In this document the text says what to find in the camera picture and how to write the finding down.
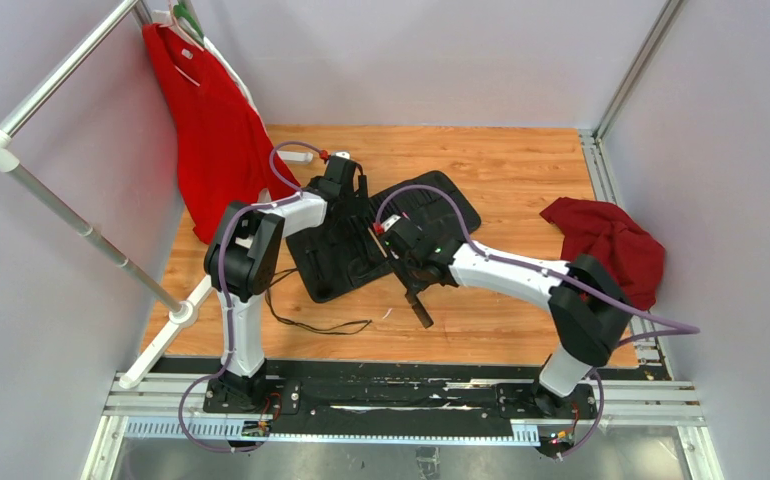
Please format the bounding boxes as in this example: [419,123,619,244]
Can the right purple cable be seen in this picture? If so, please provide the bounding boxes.
[371,184,701,458]

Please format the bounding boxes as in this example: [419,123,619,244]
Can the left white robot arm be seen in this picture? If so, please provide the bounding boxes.
[204,151,367,413]

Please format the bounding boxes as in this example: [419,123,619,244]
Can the dark red crumpled cloth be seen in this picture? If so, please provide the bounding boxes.
[540,197,666,310]

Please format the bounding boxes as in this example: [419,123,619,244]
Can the metal clothes rack pole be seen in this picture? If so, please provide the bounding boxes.
[0,1,182,390]

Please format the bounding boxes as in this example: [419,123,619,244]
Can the aluminium frame post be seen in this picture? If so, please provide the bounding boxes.
[592,0,686,143]

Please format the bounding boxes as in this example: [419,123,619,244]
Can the green white hangers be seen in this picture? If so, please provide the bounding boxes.
[150,1,205,50]

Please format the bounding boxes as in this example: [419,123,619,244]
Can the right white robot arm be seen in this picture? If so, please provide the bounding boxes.
[375,215,633,417]

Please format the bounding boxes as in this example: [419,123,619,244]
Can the black comb brush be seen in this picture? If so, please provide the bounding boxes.
[405,291,434,329]

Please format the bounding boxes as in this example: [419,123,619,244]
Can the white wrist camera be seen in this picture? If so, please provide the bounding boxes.
[319,150,351,162]
[373,215,402,235]

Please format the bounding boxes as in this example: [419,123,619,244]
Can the red hanging shirt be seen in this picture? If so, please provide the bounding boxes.
[142,24,299,244]

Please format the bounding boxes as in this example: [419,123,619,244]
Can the black tie cord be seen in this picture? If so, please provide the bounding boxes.
[265,268,373,337]

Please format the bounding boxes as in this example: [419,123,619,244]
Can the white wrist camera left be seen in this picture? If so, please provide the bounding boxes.
[319,150,351,162]

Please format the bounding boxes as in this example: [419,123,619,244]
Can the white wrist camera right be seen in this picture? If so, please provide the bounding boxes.
[373,215,402,235]

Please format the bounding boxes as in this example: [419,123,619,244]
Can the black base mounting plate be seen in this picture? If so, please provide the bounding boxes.
[202,360,597,439]

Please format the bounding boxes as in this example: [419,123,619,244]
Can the black makeup brush roll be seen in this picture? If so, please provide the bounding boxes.
[286,170,482,303]

